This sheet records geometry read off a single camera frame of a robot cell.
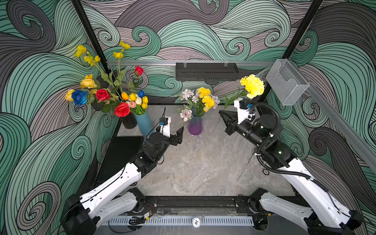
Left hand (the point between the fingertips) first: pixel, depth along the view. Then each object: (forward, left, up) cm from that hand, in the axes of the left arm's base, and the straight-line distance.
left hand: (175, 125), depth 72 cm
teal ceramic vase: (+13, +22, -17) cm, 31 cm away
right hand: (-3, -20, +14) cm, 24 cm away
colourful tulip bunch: (+11, +20, +4) cm, 24 cm away
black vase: (+21, +35, -23) cm, 47 cm away
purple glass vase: (+14, -12, -19) cm, 27 cm away
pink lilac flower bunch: (+17, -11, -3) cm, 21 cm away
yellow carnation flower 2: (+11, -17, +6) cm, 21 cm away
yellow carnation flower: (+17, -15, +7) cm, 24 cm away
